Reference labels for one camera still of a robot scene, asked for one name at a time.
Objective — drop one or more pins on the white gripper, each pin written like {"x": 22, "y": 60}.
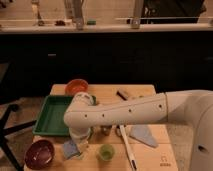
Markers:
{"x": 80, "y": 135}

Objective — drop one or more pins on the orange bowl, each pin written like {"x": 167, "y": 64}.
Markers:
{"x": 76, "y": 85}

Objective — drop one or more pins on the black chair base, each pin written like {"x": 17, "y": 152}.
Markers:
{"x": 6, "y": 131}

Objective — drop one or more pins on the dark red bowl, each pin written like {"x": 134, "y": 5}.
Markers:
{"x": 39, "y": 155}

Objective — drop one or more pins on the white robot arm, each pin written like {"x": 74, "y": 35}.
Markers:
{"x": 193, "y": 107}

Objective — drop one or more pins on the brown rectangular block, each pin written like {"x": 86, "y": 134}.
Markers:
{"x": 123, "y": 94}

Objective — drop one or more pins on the green paper cup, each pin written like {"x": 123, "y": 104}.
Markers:
{"x": 105, "y": 152}

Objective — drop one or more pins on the grey blue cloth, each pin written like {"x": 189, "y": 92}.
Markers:
{"x": 143, "y": 134}

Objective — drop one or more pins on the small metal cup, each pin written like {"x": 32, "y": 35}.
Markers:
{"x": 106, "y": 130}

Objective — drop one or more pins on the green plastic tray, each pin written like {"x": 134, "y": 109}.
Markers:
{"x": 50, "y": 119}

